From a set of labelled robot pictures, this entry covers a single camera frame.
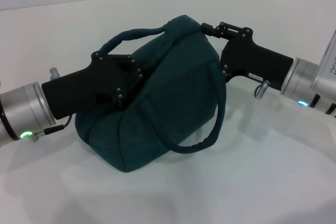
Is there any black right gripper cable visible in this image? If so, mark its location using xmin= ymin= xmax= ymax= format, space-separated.
xmin=253 ymin=80 xmax=271 ymax=101

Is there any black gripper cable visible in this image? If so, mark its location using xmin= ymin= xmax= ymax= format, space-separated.
xmin=31 ymin=115 xmax=73 ymax=143
xmin=253 ymin=80 xmax=271 ymax=101

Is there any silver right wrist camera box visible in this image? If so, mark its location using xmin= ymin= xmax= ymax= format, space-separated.
xmin=311 ymin=28 xmax=336 ymax=97

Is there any teal fabric zip bag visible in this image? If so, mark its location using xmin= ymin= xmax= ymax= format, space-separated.
xmin=74 ymin=15 xmax=227 ymax=174

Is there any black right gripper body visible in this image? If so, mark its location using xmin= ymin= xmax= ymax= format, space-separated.
xmin=219 ymin=26 xmax=294 ymax=91

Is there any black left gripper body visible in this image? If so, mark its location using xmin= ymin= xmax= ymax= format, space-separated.
xmin=41 ymin=50 xmax=127 ymax=120

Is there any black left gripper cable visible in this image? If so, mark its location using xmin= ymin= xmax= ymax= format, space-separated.
xmin=31 ymin=115 xmax=73 ymax=143

